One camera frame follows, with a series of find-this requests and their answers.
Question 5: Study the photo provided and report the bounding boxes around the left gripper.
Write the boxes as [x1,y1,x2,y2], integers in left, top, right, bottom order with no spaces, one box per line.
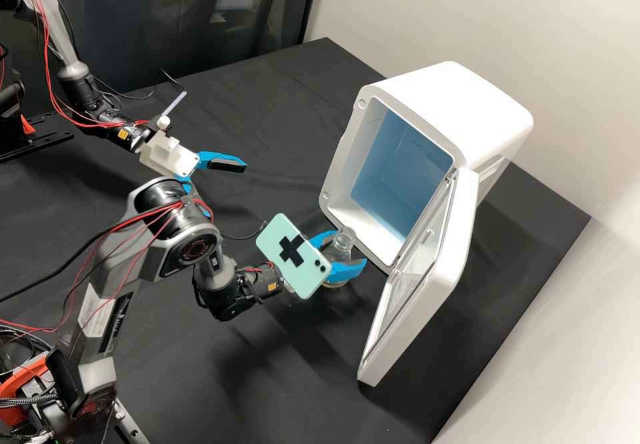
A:
[139,132,249,218]

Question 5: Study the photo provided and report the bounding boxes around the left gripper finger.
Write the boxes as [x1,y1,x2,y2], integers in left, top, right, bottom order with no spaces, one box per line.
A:
[308,231,337,251]

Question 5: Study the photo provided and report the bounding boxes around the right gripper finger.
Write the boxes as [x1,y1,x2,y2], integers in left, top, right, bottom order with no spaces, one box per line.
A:
[327,257,368,285]

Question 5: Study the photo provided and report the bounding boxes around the clear flask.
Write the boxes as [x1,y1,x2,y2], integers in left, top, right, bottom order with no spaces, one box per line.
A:
[319,226,359,291]

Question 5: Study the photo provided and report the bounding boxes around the incubator door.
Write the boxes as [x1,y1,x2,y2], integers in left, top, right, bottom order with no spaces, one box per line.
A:
[355,165,481,388]

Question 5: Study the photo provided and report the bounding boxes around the white incubator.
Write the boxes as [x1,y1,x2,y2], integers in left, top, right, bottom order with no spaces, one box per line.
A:
[317,61,535,271]

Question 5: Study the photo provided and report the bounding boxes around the right wrist camera phone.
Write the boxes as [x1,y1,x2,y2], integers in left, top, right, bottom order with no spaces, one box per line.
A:
[255,212,334,299]

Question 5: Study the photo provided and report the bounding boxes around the black cable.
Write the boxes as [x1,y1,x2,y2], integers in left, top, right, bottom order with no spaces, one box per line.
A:
[219,221,267,241]
[91,67,189,101]

